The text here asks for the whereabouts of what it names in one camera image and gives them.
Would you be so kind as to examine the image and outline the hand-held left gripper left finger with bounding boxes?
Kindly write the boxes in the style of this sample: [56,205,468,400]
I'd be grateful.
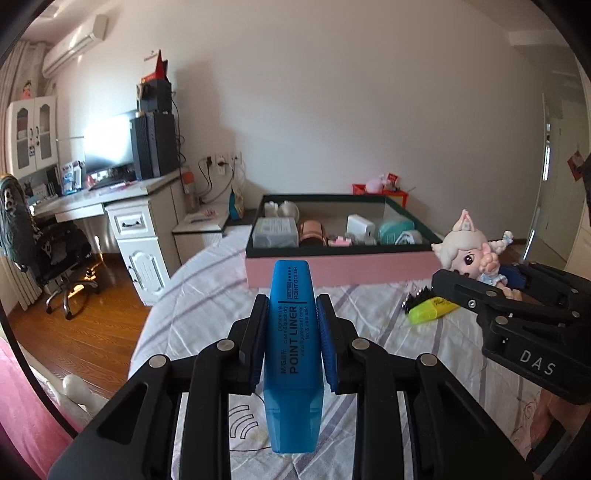
[48,294,271,480]

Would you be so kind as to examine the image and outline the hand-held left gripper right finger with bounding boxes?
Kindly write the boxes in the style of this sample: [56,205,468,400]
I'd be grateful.
[315,294,536,480]

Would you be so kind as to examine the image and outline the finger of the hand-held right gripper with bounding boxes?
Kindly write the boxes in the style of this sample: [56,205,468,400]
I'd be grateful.
[501,261,591,311]
[431,268,581,325]

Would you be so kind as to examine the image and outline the doll figure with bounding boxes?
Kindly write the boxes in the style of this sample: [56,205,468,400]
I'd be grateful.
[431,209,523,302]

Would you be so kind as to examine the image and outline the blue highlighter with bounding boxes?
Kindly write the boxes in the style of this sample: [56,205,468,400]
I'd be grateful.
[262,259,325,455]

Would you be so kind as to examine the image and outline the pink storage box dark rim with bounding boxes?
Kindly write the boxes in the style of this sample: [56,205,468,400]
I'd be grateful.
[244,193,445,290]

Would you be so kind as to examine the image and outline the teal round object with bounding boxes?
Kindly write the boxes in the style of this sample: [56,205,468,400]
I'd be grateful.
[378,217,424,246]

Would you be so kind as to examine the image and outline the white charger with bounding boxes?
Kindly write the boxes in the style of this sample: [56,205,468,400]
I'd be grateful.
[346,213,382,244]

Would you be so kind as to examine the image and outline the clear plastic case with label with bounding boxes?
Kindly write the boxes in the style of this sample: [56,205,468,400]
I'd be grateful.
[252,217,300,249]

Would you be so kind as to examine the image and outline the white round figure toy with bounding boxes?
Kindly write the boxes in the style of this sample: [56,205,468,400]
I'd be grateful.
[263,200,301,220]

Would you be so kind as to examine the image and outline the person's right forearm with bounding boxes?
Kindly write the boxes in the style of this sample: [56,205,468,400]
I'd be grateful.
[525,390,591,480]

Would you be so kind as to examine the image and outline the yellow highlighter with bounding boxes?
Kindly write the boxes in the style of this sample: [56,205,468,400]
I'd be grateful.
[406,297,461,326]

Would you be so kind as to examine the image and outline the black binder clips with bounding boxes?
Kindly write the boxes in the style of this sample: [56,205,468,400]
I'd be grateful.
[401,285,433,315]

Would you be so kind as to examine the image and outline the striped white quilt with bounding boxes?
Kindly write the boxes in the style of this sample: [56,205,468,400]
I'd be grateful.
[131,226,546,480]

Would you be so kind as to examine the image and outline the white door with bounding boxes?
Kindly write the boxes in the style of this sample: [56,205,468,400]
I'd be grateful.
[525,91,591,280]

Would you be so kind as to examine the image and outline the red box with panda print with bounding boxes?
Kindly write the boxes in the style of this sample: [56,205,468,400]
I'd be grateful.
[352,183,410,209]

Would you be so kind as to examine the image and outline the rose gold cylinder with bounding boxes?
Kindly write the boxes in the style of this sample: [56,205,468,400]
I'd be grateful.
[297,220,329,248]

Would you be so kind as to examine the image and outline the red door decoration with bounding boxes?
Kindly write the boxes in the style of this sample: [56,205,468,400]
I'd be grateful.
[566,147,585,182]

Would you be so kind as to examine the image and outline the white nightstand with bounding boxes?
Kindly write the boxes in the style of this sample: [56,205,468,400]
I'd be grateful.
[171,209,232,253]

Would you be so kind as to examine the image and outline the white desk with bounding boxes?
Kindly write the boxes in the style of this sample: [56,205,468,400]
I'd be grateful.
[27,171,191,306]

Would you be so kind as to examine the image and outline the black office chair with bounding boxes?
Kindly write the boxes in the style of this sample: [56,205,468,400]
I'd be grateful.
[0,174,103,320]

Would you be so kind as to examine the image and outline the black keyboard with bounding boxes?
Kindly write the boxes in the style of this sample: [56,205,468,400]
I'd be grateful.
[88,175,139,191]

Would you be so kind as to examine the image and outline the black computer tower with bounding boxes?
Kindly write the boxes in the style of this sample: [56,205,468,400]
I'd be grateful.
[130,112,180,181]

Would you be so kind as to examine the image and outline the pink blanket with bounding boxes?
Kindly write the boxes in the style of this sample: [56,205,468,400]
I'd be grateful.
[0,336,81,480]

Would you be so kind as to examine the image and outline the computer monitor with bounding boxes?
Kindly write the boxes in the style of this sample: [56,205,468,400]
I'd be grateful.
[82,111,138,179]

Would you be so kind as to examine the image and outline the blue and white box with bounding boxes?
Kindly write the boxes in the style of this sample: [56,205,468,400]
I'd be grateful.
[59,160,87,191]

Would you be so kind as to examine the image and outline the black speaker box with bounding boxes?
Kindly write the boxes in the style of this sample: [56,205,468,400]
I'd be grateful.
[136,79,174,114]

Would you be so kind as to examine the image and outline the dark jacket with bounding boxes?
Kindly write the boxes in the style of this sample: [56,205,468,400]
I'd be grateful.
[0,174,37,274]

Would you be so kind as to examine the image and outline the white glass door cabinet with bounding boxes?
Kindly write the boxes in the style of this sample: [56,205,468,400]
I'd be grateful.
[5,95,59,179]

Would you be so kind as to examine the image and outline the white air conditioner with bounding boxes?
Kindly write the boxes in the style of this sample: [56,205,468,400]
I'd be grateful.
[41,13,110,79]

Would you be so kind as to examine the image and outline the beige curtain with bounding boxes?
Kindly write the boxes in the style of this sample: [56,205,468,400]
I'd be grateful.
[0,42,52,310]

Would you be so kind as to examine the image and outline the black power cable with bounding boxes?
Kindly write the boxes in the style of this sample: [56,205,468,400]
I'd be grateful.
[198,156,237,205]

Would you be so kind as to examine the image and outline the white bed frame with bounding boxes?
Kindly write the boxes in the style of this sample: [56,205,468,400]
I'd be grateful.
[45,373,108,432]

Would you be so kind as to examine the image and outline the white wall outlet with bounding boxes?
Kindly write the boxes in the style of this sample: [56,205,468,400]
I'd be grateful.
[202,151,243,175]

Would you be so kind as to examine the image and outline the red wall calendar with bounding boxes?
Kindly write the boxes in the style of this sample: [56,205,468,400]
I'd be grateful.
[140,48,170,82]

